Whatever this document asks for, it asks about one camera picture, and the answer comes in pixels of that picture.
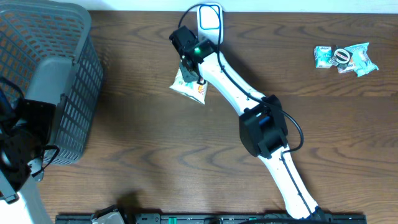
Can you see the teal wet wipe packet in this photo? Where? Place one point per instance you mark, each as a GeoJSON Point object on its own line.
{"type": "Point", "coordinates": [363, 64]}

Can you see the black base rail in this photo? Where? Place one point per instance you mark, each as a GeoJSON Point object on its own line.
{"type": "Point", "coordinates": [156, 218]}

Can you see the orange tissue pack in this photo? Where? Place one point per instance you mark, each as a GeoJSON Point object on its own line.
{"type": "Point", "coordinates": [345, 68]}

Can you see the teal tissue pack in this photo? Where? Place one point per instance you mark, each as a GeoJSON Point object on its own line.
{"type": "Point", "coordinates": [322, 55]}

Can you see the dark grey plastic basket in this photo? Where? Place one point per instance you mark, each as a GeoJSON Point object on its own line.
{"type": "Point", "coordinates": [46, 50]}

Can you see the dark green ointment box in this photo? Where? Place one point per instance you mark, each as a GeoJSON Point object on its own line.
{"type": "Point", "coordinates": [340, 58]}

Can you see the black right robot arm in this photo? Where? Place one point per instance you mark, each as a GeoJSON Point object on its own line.
{"type": "Point", "coordinates": [262, 122]}

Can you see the yellow white snack bag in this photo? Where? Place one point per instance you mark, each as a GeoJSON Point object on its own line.
{"type": "Point", "coordinates": [192, 90]}

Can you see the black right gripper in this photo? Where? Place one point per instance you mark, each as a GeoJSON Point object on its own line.
{"type": "Point", "coordinates": [186, 75]}

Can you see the white barcode scanner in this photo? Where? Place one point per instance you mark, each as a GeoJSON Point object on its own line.
{"type": "Point", "coordinates": [210, 22]}

